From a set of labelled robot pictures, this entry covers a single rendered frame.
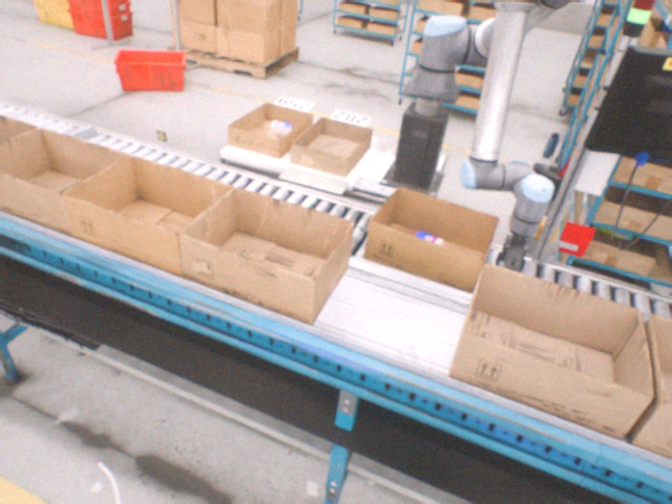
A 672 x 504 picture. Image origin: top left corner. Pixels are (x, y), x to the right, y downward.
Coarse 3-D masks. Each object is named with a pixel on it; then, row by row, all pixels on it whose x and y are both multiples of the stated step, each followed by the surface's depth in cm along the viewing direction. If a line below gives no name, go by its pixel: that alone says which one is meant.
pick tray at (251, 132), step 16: (256, 112) 259; (272, 112) 267; (288, 112) 264; (304, 112) 260; (240, 128) 248; (256, 128) 259; (304, 128) 252; (240, 144) 239; (256, 144) 236; (272, 144) 232; (288, 144) 240
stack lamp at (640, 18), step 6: (636, 0) 137; (642, 0) 136; (648, 0) 135; (654, 0) 135; (636, 6) 137; (642, 6) 136; (648, 6) 136; (636, 12) 138; (642, 12) 137; (648, 12) 137; (630, 18) 139; (636, 18) 138; (642, 18) 138
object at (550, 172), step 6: (534, 168) 175; (540, 168) 175; (546, 168) 175; (552, 168) 175; (558, 168) 176; (540, 174) 175; (546, 174) 174; (552, 174) 174; (564, 174) 175; (552, 180) 174; (558, 180) 173; (558, 186) 175
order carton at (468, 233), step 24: (408, 192) 189; (384, 216) 184; (408, 216) 194; (432, 216) 190; (456, 216) 185; (480, 216) 181; (384, 240) 170; (408, 240) 165; (456, 240) 190; (480, 240) 186; (384, 264) 175; (408, 264) 170; (432, 264) 166; (456, 264) 162; (480, 264) 158; (456, 288) 166
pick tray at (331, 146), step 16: (320, 128) 259; (336, 128) 257; (352, 128) 254; (368, 128) 251; (304, 144) 244; (320, 144) 251; (336, 144) 253; (352, 144) 255; (368, 144) 249; (304, 160) 230; (320, 160) 227; (336, 160) 224; (352, 160) 229
